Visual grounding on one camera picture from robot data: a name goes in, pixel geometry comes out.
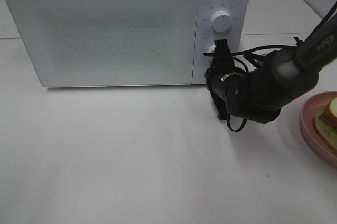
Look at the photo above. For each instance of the pink round plate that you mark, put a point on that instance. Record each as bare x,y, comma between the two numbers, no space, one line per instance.
308,129

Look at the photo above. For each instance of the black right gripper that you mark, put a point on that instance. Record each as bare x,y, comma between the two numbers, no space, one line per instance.
222,62

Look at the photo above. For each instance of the sandwich with lettuce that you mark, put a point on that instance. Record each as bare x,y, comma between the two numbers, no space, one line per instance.
325,120

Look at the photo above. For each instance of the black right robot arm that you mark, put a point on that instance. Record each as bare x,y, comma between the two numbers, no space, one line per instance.
255,84

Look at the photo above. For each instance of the upper white power knob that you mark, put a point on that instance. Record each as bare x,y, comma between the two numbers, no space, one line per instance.
221,20

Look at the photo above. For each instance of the lower white timer knob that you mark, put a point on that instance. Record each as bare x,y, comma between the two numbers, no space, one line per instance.
211,49

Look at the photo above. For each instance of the white microwave door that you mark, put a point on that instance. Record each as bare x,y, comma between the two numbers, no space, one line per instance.
88,43

